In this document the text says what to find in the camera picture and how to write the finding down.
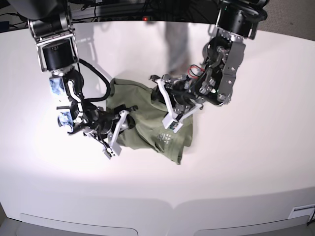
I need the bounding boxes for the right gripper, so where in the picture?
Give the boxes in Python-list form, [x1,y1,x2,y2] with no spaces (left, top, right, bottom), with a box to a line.
[82,104,138,148]

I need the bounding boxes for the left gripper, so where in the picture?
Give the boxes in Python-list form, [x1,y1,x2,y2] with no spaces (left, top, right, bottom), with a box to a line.
[150,74,203,122]

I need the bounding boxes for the green T-shirt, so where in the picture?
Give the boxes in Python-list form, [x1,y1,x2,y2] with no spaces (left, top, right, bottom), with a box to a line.
[106,79,193,165]

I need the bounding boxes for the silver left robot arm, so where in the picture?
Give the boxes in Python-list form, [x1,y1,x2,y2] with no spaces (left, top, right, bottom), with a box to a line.
[150,0,268,130]

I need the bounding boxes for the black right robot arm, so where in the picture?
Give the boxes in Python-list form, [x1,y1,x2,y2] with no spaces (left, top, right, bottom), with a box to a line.
[9,0,136,150]

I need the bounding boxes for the black power strip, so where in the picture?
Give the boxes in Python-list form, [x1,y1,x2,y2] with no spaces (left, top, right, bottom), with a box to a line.
[98,15,154,22]

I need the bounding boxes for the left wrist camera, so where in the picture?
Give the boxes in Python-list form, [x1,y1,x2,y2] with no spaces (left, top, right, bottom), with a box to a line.
[162,117,183,133]

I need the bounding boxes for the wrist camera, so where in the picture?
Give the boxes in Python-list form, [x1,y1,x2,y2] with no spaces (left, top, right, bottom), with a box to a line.
[103,145,122,159]
[162,117,183,133]

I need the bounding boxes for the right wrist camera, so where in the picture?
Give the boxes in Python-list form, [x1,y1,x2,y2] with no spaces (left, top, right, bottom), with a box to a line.
[103,145,122,159]

